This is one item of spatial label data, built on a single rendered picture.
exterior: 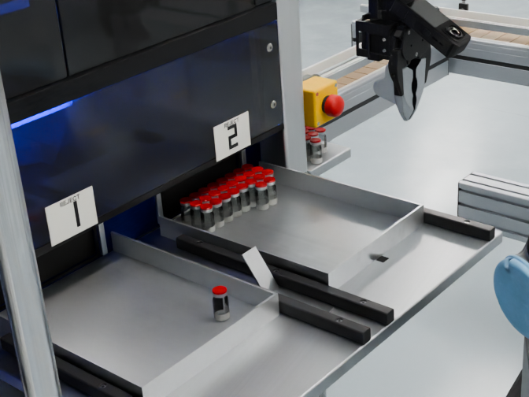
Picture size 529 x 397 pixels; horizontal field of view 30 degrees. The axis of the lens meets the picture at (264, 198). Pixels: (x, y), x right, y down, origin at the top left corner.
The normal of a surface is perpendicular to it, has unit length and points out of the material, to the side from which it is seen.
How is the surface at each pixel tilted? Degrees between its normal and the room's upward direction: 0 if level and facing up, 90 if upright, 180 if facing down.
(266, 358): 0
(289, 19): 90
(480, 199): 90
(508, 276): 97
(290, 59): 90
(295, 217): 0
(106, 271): 0
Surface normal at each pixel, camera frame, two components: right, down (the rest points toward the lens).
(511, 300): -0.87, 0.37
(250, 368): -0.07, -0.90
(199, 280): -0.64, 0.37
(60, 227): 0.77, 0.23
